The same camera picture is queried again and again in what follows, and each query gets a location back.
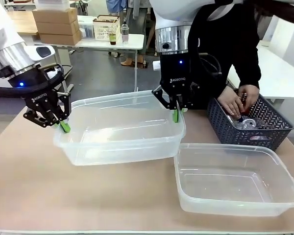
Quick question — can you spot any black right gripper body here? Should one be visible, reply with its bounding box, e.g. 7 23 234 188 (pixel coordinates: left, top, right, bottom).
159 50 193 98

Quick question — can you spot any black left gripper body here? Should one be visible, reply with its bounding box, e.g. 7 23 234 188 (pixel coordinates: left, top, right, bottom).
7 66 62 116

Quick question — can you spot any large clear plastic bin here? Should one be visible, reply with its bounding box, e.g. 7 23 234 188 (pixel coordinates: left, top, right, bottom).
53 90 187 166
173 143 294 217

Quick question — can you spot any person's left forearm black sleeve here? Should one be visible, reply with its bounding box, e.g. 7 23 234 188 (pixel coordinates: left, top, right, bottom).
231 55 261 90

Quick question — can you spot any dark grey woven basket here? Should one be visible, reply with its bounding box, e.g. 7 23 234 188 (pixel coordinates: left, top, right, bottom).
207 88 294 152

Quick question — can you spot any person's right hand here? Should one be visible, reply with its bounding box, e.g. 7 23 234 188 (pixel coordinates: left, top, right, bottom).
217 94 244 117

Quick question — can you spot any person's left hand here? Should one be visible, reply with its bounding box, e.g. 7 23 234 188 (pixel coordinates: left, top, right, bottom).
236 84 259 114

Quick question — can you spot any clear bottle with blue cap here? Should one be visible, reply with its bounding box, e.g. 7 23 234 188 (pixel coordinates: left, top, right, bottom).
231 115 247 132

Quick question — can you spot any background person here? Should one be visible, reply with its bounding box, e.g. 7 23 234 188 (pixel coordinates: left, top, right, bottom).
105 0 153 68

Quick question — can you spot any brown cardboard box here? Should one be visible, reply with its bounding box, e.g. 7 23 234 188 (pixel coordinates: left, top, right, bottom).
32 7 78 24
35 20 80 35
39 29 82 46

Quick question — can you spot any person in black clothing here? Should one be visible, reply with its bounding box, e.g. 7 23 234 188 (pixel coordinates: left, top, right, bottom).
187 0 294 111

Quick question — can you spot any clear bottle with pink liquid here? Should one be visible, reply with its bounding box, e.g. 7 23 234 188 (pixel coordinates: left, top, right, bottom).
120 17 130 45

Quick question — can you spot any white folding table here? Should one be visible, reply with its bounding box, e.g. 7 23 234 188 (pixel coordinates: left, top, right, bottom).
48 15 146 98

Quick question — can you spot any wooden table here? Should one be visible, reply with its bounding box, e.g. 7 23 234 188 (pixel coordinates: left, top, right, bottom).
4 11 39 37

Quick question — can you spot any clear storage drawer box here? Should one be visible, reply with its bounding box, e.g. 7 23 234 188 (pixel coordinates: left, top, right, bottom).
77 21 95 40

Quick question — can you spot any clear bottle with pink label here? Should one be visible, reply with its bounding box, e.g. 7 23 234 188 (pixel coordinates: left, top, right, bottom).
249 134 273 142

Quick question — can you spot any beige printed crate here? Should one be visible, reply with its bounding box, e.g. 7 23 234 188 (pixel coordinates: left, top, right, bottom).
92 15 121 42

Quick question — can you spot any translucent plastic container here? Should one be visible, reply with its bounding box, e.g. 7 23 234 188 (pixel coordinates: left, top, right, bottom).
37 0 71 12

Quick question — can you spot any white side table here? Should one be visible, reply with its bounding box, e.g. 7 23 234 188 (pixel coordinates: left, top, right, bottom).
227 17 294 108

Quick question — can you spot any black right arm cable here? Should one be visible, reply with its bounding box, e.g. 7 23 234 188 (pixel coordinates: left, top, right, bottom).
197 52 223 75

